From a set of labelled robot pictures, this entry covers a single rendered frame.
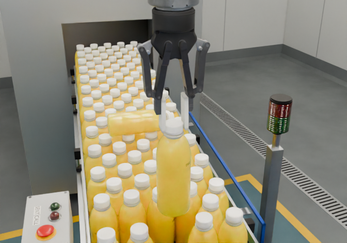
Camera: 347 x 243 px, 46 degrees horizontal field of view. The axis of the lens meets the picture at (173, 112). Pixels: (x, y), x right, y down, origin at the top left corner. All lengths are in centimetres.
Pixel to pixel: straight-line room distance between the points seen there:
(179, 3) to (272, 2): 513
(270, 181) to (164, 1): 77
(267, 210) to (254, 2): 448
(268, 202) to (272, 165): 14
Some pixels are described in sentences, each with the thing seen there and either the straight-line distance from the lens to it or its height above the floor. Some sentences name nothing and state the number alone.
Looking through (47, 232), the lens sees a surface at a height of 111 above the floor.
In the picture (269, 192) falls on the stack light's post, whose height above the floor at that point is 95.
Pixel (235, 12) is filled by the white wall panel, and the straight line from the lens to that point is 552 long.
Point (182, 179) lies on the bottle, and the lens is 84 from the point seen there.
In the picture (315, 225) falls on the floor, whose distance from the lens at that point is 278.
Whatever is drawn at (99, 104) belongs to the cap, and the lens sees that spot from 152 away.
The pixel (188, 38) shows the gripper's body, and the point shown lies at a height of 152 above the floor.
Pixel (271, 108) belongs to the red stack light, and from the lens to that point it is 119.
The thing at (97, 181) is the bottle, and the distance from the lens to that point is 113.
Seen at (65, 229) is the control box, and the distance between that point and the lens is 96.
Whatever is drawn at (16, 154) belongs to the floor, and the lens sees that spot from 358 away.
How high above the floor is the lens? 171
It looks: 25 degrees down
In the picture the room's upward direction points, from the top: straight up
